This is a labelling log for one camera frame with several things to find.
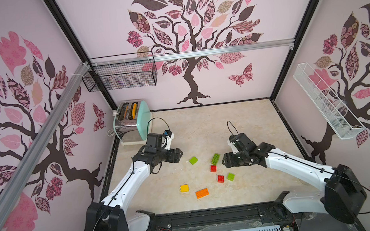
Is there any aluminium frame bar left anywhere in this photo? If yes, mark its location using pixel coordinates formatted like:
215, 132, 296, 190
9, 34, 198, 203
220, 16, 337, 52
0, 62, 107, 231

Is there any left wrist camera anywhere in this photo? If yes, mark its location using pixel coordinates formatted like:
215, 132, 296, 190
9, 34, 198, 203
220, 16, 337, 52
162, 130, 174, 151

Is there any small green lego brick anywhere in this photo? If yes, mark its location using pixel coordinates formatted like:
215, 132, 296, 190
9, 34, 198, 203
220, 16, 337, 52
226, 173, 235, 182
189, 157, 198, 165

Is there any mint green toaster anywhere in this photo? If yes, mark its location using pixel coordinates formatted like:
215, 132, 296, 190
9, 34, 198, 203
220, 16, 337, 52
113, 100, 153, 146

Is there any aluminium frame bar back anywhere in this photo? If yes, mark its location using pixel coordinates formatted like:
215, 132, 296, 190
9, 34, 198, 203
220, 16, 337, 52
91, 39, 295, 67

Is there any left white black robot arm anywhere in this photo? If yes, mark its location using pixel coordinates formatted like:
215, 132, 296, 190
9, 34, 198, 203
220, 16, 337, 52
84, 130, 183, 231

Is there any black wire basket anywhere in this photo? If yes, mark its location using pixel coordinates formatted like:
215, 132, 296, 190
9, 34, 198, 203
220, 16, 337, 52
82, 51, 158, 92

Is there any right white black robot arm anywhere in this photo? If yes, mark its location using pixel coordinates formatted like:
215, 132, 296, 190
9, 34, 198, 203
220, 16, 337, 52
222, 133, 367, 224

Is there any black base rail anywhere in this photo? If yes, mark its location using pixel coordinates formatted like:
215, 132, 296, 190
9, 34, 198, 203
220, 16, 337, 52
72, 191, 365, 231

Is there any aluminium frame bar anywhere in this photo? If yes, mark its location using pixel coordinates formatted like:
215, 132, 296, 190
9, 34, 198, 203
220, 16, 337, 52
0, 62, 107, 231
91, 39, 295, 67

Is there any red lego brick upper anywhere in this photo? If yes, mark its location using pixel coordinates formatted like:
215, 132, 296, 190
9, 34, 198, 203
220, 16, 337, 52
210, 165, 217, 172

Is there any long green lego brick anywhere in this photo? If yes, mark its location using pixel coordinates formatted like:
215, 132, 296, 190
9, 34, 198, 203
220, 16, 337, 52
211, 153, 220, 166

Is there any red lego brick lower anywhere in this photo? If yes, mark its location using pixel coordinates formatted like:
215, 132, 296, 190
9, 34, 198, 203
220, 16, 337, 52
217, 175, 225, 183

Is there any yellow lego brick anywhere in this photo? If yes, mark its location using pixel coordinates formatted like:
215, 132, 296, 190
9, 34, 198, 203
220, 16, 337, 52
180, 184, 189, 193

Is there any orange long lego brick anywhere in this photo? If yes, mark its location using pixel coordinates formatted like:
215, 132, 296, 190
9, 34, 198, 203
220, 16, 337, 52
195, 188, 210, 199

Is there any red lego brick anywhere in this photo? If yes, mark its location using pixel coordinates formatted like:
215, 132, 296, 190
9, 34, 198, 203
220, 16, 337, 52
217, 175, 225, 183
210, 165, 217, 172

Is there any white wire shelf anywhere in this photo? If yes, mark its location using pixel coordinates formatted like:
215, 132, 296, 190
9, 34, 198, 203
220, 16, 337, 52
293, 63, 366, 140

